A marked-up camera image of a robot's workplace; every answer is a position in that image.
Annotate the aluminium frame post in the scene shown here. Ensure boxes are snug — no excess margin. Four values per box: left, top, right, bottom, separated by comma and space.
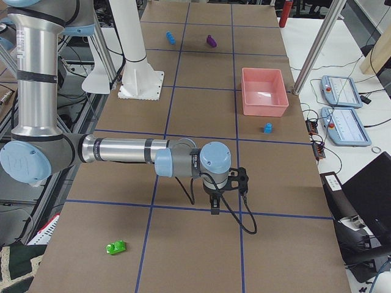
292, 0, 347, 95

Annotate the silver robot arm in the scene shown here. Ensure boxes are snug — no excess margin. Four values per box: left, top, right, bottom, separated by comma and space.
1, 1, 231, 214

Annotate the purple block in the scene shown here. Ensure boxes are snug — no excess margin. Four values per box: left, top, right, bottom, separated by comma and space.
206, 35, 217, 48

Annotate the white pedestal column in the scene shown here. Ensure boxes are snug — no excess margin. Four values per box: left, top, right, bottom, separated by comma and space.
109, 0, 164, 101

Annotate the white curved sheet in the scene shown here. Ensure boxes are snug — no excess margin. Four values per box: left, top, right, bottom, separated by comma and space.
82, 55, 111, 95

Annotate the green block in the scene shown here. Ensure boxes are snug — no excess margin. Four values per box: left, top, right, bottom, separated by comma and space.
106, 240, 126, 255

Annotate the red cylinder bottle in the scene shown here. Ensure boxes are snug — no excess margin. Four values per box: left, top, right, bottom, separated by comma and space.
279, 0, 293, 28

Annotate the near blue teach pendant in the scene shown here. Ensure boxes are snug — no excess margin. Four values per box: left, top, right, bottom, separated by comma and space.
321, 107, 371, 147

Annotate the small circuit board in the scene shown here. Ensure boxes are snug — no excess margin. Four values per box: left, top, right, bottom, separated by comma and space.
305, 119, 318, 135

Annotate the far blue teach pendant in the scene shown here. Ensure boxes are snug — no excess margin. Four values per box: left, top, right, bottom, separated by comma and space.
321, 75, 363, 109

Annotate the blue teach pendant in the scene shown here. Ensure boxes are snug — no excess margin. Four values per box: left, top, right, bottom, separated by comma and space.
321, 107, 371, 147
321, 75, 363, 109

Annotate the long blue block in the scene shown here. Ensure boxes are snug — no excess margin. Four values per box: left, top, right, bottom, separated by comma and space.
166, 31, 176, 45

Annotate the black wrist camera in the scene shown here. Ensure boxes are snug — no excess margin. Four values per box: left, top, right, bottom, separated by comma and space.
224, 167, 249, 194

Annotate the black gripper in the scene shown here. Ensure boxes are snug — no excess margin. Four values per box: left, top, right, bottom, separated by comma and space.
203, 183, 224, 215

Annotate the pink plastic box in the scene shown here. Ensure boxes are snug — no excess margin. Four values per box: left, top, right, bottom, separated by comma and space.
241, 68, 289, 117

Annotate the black laptop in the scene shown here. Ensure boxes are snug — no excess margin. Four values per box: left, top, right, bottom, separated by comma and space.
342, 152, 391, 245

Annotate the small blue block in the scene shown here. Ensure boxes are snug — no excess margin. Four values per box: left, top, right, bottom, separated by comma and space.
263, 123, 273, 134

